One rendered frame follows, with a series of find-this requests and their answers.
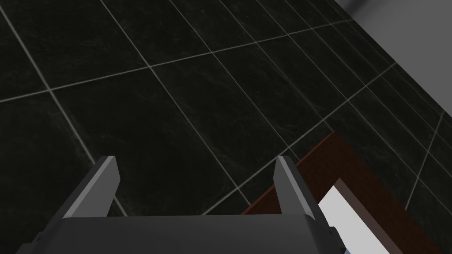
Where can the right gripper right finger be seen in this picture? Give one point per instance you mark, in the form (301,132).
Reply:
(293,192)

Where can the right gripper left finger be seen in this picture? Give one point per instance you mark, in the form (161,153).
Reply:
(96,192)

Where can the white door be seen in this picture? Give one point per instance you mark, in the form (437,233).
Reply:
(349,222)

